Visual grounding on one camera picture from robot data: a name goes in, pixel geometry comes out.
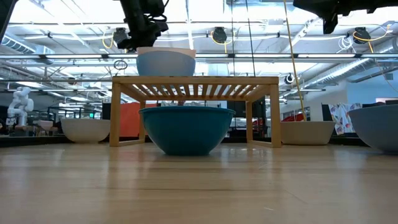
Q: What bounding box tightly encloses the floral cloth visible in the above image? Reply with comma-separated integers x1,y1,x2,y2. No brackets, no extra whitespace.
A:
328,102,363,135

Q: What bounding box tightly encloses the translucent orange bowl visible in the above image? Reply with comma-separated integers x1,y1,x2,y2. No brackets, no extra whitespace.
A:
136,46,197,58

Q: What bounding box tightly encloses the teal bowl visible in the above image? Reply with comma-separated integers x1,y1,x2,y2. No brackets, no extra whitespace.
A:
139,105,236,156

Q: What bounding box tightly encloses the beige bowl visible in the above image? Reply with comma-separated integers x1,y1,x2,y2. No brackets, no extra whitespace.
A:
279,120,336,146

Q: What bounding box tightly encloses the white bowl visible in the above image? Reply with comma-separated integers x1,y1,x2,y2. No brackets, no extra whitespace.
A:
60,118,111,144

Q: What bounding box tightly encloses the yellow hanging cable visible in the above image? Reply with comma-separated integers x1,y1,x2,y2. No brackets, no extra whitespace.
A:
282,0,308,122

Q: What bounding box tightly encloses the orange partition panel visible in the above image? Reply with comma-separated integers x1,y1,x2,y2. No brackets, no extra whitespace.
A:
119,102,158,138

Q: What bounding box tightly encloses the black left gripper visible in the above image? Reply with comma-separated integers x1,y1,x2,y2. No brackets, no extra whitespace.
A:
124,7,169,53

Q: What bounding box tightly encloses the black hanging cable loop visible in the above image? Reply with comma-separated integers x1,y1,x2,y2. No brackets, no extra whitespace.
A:
113,59,129,71

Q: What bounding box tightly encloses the large black monitor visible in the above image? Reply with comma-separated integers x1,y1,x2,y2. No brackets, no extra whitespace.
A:
362,98,398,108

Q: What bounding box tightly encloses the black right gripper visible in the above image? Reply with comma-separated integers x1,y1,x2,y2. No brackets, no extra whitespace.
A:
293,0,346,35

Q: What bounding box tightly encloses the red storage rack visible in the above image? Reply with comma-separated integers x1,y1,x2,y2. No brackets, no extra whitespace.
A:
282,113,307,123

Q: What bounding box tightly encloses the black ceiling cord reel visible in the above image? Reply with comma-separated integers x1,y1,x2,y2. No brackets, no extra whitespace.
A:
353,26,371,44
211,26,228,44
112,27,129,45

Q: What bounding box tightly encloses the small black monitor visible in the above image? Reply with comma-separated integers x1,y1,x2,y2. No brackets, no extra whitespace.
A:
226,100,247,119

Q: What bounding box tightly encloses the slatted bamboo shelf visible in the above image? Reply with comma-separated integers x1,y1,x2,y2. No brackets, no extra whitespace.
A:
109,75,282,149

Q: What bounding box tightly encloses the light blue bowl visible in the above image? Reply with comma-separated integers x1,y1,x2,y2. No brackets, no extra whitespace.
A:
136,50,197,77

